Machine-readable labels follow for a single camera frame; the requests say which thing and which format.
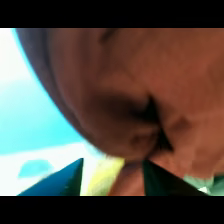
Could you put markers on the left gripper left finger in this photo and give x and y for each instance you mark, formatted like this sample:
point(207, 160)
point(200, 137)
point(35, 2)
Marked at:
point(63, 183)

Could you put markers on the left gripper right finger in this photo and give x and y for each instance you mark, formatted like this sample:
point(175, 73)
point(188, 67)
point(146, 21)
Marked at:
point(160, 184)

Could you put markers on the brown garment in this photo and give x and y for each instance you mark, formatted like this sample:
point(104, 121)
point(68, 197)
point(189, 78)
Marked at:
point(133, 86)

